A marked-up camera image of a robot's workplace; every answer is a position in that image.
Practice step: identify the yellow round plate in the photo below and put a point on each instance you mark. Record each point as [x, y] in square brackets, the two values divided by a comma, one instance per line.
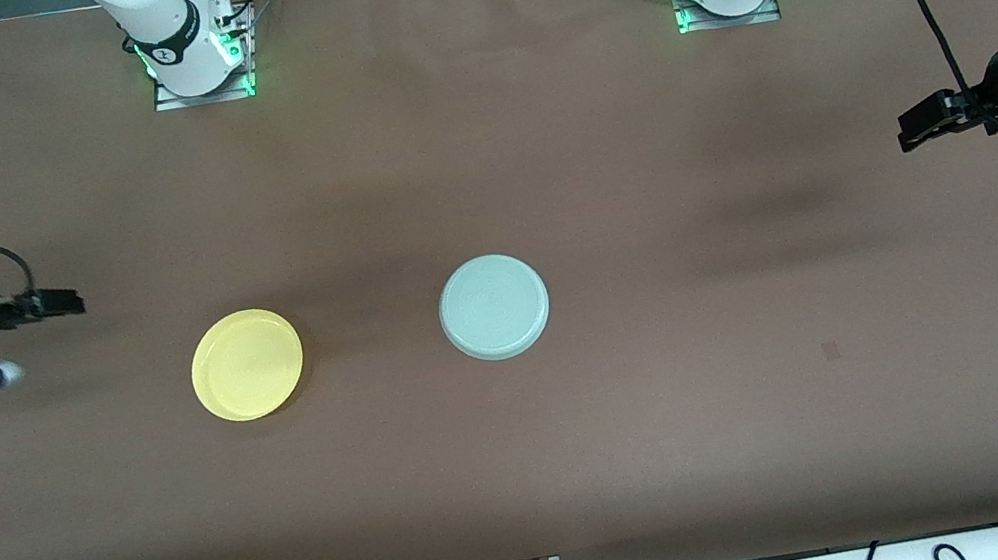
[248, 365]

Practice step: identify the pale green round plate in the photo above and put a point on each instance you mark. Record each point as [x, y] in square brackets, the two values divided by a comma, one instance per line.
[494, 307]

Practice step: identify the small square tape patch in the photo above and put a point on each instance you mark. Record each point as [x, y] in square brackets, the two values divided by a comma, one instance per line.
[831, 351]

